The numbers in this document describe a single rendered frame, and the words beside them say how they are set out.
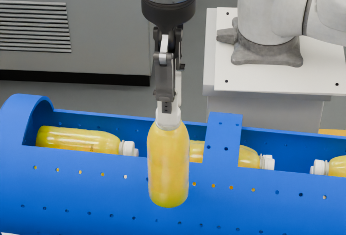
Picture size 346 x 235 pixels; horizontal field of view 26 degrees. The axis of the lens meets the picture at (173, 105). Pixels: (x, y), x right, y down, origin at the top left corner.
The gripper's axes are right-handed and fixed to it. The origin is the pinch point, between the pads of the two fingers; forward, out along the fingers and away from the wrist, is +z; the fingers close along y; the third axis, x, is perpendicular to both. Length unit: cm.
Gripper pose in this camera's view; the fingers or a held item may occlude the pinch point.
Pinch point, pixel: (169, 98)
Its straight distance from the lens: 114.8
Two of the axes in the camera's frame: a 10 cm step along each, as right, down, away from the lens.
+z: 0.0, 7.3, 6.9
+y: -1.3, 6.8, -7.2
